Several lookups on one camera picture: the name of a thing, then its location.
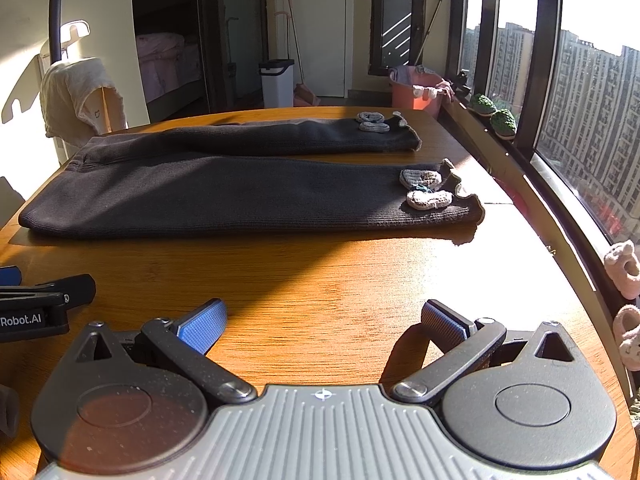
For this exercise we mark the cream cloth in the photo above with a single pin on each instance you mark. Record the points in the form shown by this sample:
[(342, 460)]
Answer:
[(75, 95)]

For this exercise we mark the white door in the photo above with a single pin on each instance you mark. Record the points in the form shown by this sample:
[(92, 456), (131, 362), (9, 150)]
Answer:
[(320, 25)]

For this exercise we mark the pink broom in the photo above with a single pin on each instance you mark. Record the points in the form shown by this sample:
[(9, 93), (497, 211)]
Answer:
[(295, 45)]

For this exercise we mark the white lamp head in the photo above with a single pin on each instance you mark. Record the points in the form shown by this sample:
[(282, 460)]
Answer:
[(75, 30)]

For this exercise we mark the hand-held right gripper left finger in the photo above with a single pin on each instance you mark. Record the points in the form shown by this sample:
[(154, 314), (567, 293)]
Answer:
[(202, 327)]

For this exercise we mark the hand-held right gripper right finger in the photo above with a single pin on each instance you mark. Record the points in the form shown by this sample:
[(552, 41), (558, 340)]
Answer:
[(445, 322)]

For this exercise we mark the bed with pink sheet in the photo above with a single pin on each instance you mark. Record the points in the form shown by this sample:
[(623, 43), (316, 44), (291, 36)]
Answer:
[(167, 65)]

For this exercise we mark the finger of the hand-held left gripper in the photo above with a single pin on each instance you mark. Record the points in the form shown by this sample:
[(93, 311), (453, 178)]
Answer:
[(75, 287), (9, 276)]

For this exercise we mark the black knit pants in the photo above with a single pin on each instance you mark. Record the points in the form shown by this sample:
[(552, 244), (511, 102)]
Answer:
[(225, 190)]

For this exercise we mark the pink bucket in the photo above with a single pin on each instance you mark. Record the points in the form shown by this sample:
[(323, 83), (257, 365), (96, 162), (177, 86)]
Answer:
[(417, 102)]

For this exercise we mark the small black windowsill object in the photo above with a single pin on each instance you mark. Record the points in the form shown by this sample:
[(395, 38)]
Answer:
[(462, 82)]

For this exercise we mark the pink dustpan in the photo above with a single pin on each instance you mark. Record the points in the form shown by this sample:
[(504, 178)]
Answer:
[(305, 96)]

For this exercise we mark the white trash bin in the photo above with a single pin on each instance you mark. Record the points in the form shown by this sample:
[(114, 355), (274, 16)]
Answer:
[(276, 82)]

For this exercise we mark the black curved pole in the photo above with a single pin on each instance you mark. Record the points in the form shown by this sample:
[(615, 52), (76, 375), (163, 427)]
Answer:
[(56, 5)]

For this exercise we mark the pink plush slipper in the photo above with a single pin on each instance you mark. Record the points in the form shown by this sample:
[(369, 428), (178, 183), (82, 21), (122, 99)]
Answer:
[(624, 267), (629, 335)]

